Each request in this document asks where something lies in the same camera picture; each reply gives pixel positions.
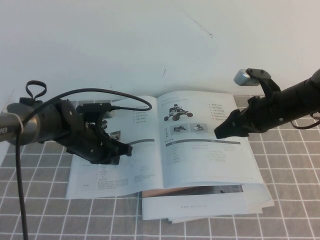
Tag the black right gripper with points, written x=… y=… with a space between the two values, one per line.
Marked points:
x=265 y=115

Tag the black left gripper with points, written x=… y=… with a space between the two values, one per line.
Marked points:
x=90 y=147

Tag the white product catalogue book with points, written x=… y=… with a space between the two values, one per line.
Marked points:
x=200 y=162

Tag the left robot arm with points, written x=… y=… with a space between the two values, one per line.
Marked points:
x=32 y=125

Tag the brown cover book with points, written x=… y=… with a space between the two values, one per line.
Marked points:
x=160 y=192

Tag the grey white checked tablecloth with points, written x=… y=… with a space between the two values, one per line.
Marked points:
x=287 y=175

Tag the beige edged booklet stack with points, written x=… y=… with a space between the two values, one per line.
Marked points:
x=258 y=197

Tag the white booklet with web address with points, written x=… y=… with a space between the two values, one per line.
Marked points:
x=175 y=210

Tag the black left camera bracket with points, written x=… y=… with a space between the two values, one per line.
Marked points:
x=93 y=118

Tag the black camera bracket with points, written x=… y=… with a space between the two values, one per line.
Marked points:
x=268 y=87
x=93 y=118

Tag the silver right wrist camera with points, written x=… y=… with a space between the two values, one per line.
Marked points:
x=243 y=78

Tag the black right camera bracket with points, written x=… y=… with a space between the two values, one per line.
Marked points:
x=268 y=87

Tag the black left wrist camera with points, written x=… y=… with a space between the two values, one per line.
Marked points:
x=92 y=107

